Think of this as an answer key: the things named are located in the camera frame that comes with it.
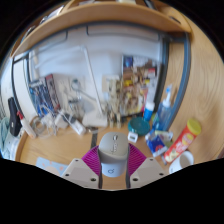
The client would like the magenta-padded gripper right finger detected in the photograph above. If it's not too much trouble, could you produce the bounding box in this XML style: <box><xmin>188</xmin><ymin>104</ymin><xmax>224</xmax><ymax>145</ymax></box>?
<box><xmin>124</xmin><ymin>143</ymin><xmax>168</xmax><ymax>190</ymax></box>

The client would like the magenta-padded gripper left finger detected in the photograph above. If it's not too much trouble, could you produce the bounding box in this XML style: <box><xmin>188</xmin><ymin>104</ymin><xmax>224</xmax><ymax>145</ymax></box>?
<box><xmin>61</xmin><ymin>146</ymin><xmax>104</xmax><ymax>190</ymax></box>

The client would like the light grey computer mouse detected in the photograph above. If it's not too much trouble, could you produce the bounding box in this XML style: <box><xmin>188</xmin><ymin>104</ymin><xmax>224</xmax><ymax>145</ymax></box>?
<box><xmin>97</xmin><ymin>131</ymin><xmax>130</xmax><ymax>179</ymax></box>

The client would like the blue tissue packet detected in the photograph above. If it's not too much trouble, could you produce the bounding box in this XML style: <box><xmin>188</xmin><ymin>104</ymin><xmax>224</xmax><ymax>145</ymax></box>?
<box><xmin>145</xmin><ymin>130</ymin><xmax>169</xmax><ymax>158</ymax></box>

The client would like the teal round tin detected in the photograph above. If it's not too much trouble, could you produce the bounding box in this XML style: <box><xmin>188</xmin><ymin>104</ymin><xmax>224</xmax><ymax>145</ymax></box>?
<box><xmin>127</xmin><ymin>116</ymin><xmax>151</xmax><ymax>137</ymax></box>

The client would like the white power strip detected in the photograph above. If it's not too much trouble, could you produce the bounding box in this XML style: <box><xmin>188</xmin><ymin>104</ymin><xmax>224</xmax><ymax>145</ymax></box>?
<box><xmin>61</xmin><ymin>113</ymin><xmax>87</xmax><ymax>136</ymax></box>

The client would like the white desk lamp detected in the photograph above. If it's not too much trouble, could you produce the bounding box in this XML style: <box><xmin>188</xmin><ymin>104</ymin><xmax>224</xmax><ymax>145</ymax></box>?
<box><xmin>33</xmin><ymin>44</ymin><xmax>109</xmax><ymax>128</ymax></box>

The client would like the white mug with doodles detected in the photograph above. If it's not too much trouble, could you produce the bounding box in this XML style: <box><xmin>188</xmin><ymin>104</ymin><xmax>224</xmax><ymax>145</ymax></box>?
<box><xmin>168</xmin><ymin>150</ymin><xmax>195</xmax><ymax>175</ymax></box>

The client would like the white tube with blue cap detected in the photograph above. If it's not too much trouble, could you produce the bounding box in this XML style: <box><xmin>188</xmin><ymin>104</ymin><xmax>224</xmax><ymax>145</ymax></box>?
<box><xmin>143</xmin><ymin>100</ymin><xmax>156</xmax><ymax>122</ymax></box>

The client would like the red potato chips can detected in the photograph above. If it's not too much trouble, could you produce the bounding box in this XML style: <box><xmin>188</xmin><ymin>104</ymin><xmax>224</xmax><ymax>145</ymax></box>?
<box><xmin>163</xmin><ymin>118</ymin><xmax>203</xmax><ymax>164</ymax></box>

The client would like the blue pump bottle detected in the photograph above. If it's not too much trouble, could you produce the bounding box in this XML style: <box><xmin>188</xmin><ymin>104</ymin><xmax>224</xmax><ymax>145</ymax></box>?
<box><xmin>152</xmin><ymin>84</ymin><xmax>174</xmax><ymax>132</ymax></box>

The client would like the small wooden robot figure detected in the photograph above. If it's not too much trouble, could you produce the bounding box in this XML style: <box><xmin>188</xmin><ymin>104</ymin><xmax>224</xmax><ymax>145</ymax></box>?
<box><xmin>106</xmin><ymin>78</ymin><xmax>123</xmax><ymax>130</ymax></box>

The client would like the white red-capped pump bottle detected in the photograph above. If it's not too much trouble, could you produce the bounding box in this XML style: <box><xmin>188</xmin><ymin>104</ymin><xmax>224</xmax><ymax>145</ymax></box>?
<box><xmin>16</xmin><ymin>110</ymin><xmax>37</xmax><ymax>139</ymax></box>

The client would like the blue robot model kit box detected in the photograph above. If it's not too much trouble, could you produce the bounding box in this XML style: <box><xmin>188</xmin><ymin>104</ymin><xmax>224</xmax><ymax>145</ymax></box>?
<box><xmin>28</xmin><ymin>73</ymin><xmax>61</xmax><ymax>118</ymax></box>

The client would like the teal blanket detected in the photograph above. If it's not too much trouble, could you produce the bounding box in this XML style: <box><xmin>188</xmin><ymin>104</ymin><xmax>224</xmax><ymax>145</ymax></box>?
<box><xmin>0</xmin><ymin>116</ymin><xmax>14</xmax><ymax>158</ymax></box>

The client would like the wooden shelf unit with items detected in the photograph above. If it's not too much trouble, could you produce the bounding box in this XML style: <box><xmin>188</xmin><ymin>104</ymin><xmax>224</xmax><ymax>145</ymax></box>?
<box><xmin>9</xmin><ymin>0</ymin><xmax>193</xmax><ymax>58</ymax></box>

